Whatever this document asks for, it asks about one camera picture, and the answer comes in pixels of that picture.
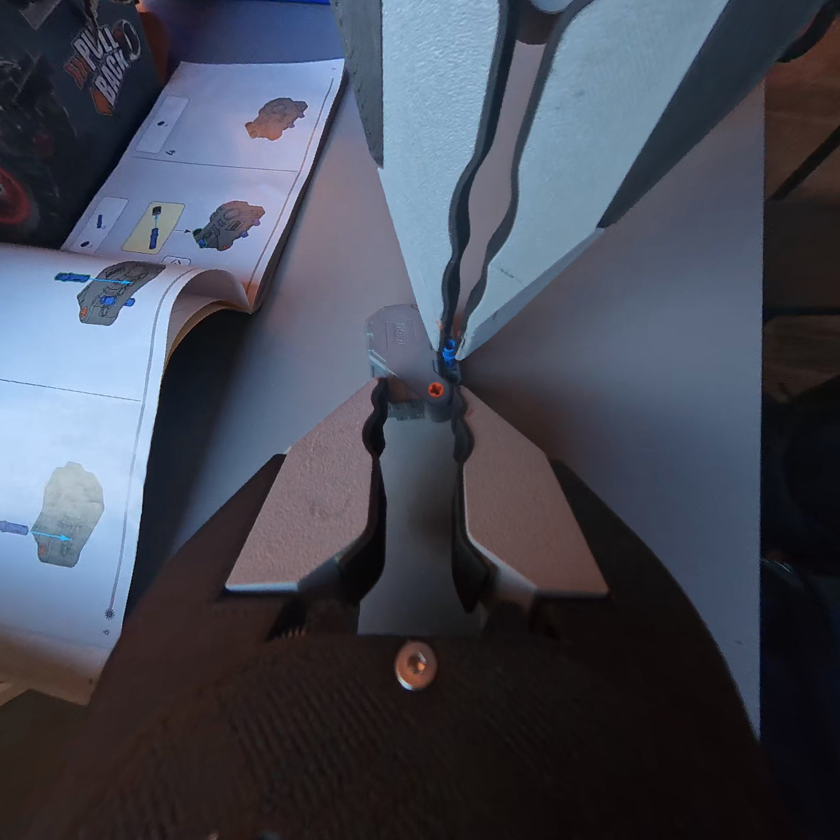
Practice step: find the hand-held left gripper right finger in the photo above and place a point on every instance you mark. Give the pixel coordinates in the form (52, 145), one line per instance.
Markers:
(525, 518)

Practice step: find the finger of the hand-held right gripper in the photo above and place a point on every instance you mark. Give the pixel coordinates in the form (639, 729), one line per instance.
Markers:
(590, 131)
(426, 131)

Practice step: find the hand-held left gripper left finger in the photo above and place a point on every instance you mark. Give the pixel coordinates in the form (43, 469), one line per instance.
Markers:
(308, 512)

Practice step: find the grey lego motor block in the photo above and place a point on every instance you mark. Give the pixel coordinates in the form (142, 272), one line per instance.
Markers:
(410, 367)

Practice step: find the blue lego pin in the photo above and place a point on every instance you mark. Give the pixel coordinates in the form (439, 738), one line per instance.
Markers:
(449, 354)

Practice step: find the lego instruction booklet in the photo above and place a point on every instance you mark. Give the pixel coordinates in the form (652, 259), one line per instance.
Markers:
(79, 394)

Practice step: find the dark lego set box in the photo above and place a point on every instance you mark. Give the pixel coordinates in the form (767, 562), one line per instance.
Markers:
(59, 118)

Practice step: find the thin black bar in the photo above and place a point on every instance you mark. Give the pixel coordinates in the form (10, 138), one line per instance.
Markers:
(807, 164)

